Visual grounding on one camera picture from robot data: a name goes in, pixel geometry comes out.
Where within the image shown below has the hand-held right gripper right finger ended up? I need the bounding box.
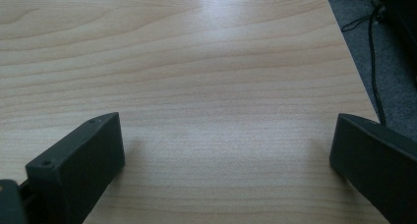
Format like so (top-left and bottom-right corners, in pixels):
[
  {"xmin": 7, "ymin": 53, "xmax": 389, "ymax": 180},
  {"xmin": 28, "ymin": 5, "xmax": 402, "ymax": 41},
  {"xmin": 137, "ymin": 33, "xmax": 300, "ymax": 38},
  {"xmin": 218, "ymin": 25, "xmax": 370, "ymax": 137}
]
[{"xmin": 328, "ymin": 112, "xmax": 417, "ymax": 224}]

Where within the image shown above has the thin black floor cable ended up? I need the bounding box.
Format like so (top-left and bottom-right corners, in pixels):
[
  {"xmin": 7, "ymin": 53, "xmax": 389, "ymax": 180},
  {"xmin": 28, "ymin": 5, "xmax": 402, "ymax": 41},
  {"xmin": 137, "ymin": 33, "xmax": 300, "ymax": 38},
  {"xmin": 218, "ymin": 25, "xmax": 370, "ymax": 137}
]
[{"xmin": 366, "ymin": 2, "xmax": 387, "ymax": 127}]

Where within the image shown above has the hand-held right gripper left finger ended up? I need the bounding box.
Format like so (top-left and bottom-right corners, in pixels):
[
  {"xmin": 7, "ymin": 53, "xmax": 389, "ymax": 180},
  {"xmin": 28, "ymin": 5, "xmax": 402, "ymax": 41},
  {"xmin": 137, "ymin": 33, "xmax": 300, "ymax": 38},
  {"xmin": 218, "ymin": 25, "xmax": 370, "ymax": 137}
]
[{"xmin": 25, "ymin": 111, "xmax": 127, "ymax": 224}]

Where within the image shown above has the short black floor cable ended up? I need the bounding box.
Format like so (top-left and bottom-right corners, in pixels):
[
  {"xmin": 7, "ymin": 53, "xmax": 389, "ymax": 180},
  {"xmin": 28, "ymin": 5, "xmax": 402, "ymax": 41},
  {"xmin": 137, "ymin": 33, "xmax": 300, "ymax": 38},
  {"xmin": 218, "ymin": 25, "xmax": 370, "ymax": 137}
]
[{"xmin": 339, "ymin": 13, "xmax": 374, "ymax": 33}]

